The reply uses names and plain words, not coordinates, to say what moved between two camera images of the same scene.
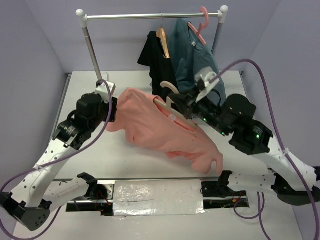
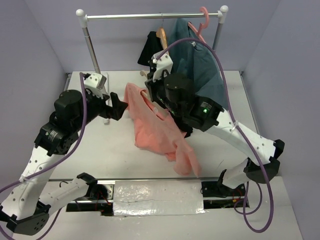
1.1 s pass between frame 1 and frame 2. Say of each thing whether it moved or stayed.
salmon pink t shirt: moved
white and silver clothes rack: stayed
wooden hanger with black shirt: stayed
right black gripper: moved
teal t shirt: stayed
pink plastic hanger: stayed
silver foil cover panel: stayed
